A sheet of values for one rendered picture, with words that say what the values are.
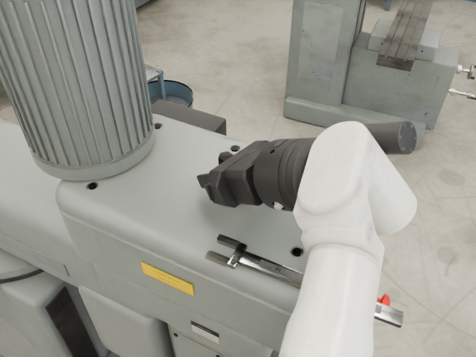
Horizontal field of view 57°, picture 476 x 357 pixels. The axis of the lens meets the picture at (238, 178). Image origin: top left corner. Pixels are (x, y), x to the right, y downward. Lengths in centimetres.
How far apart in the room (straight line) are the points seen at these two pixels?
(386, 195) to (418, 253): 274
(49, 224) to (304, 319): 60
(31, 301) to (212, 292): 53
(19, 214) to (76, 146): 29
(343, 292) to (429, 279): 272
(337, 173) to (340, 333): 14
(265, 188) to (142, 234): 20
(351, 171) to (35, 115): 44
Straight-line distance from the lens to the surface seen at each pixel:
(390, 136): 47
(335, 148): 43
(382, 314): 55
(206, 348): 87
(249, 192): 54
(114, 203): 66
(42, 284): 108
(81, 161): 69
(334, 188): 40
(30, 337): 122
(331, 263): 39
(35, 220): 89
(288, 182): 48
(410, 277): 305
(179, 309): 75
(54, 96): 63
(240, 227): 61
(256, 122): 403
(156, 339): 93
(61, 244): 87
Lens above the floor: 235
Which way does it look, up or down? 43 degrees down
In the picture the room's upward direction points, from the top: straight up
